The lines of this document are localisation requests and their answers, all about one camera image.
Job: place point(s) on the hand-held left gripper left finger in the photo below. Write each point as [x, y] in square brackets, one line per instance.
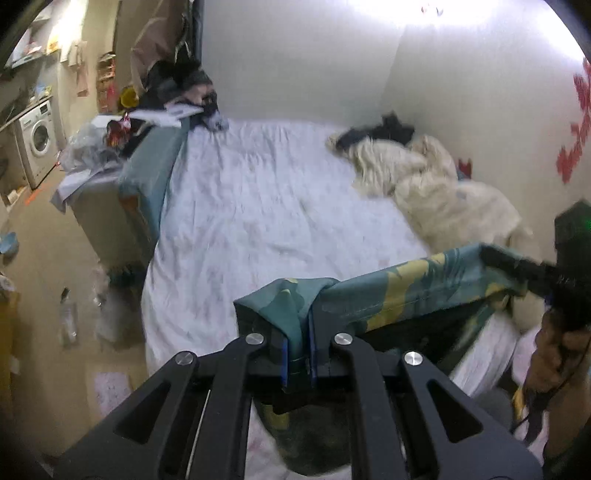
[285, 365]

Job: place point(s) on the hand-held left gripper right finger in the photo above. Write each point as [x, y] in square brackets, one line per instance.
[313, 357]

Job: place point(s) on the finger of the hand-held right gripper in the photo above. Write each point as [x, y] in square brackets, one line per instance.
[517, 270]

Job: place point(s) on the green camouflage pants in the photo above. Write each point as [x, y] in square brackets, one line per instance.
[415, 286]

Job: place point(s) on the person's right forearm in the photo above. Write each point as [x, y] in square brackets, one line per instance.
[570, 443]

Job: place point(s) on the person's right hand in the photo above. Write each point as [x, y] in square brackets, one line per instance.
[551, 355]

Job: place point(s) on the cream fluffy blanket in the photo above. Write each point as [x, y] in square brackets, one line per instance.
[443, 198]

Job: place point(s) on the bed with white sheet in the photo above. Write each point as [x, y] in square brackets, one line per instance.
[254, 207]

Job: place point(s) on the white paper sheet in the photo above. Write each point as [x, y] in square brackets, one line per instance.
[113, 391]

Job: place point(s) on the black cloth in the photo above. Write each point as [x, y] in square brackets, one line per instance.
[392, 130]

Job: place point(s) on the clear plastic bottle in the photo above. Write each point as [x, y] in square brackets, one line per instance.
[68, 318]

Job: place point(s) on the clear plastic bags heap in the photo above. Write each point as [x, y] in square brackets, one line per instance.
[87, 150]

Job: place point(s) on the pile of dark clothes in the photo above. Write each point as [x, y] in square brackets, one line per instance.
[184, 79]

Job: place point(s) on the yellow cup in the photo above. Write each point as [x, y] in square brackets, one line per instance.
[129, 98]

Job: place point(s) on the white washing machine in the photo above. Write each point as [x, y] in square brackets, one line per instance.
[39, 138]

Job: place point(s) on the brown hanging cloth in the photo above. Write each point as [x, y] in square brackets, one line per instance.
[157, 41]

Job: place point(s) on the small red wall decoration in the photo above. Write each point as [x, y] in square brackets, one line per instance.
[464, 168]

